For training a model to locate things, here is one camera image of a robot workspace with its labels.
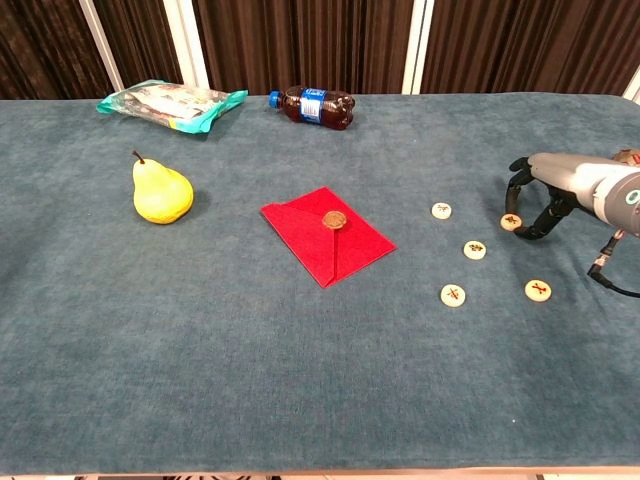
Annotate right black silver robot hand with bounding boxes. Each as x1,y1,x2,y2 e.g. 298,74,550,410
505,152,629,240

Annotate small cola bottle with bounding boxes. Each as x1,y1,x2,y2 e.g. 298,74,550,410
268,85,357,132

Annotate red envelope with gold seal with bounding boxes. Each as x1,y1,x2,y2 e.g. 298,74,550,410
259,186,398,290

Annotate black pleated curtain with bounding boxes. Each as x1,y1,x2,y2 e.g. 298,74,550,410
0,0,640,101

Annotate teal snack bag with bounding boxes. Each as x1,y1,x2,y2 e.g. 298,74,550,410
95,78,250,135

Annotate teal table cloth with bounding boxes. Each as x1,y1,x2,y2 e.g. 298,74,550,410
0,92,640,475

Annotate yellow pear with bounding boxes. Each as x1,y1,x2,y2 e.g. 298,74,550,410
131,149,195,225

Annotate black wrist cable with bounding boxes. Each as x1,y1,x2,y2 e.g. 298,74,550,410
587,229,640,299

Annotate wide white frame post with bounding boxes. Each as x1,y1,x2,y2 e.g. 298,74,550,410
621,64,640,105
162,0,210,90
401,0,435,95

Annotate thin white frame post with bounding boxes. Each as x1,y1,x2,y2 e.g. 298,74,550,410
78,0,126,94

